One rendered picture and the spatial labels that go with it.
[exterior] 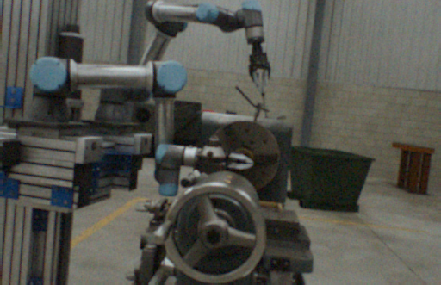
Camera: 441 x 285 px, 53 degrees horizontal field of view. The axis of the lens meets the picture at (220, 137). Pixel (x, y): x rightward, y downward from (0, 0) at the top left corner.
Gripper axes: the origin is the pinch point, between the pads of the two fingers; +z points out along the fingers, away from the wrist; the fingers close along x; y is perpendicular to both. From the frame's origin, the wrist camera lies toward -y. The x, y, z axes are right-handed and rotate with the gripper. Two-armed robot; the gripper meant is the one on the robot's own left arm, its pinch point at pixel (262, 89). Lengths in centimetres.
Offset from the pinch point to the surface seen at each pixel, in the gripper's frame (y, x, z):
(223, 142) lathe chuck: -10.7, -19.5, 19.4
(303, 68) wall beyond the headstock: -1018, 129, -108
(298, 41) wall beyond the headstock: -1018, 125, -181
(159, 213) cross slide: 53, -35, 35
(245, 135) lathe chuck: -10.8, -9.4, 17.7
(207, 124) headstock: -26.1, -27.4, 10.6
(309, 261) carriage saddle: 66, 5, 50
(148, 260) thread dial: 67, -36, 44
